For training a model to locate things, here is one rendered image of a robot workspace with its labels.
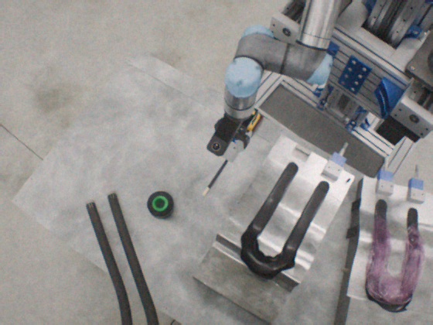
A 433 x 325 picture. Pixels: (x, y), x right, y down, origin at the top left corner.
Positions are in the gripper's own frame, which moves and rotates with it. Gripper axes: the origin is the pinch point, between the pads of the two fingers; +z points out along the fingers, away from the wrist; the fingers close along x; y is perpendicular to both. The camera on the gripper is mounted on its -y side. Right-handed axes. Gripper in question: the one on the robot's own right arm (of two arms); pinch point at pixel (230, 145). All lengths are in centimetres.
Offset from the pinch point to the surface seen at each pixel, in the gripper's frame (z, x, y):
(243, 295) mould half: 9.0, -24.9, -32.7
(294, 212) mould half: 6.7, -25.2, -5.1
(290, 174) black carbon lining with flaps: 6.9, -18.6, 4.6
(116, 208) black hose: 10.8, 20.0, -31.3
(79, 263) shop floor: 95, 48, -56
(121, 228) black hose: 9.1, 14.5, -35.5
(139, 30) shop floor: 95, 107, 75
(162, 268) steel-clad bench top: 15.0, -1.1, -38.3
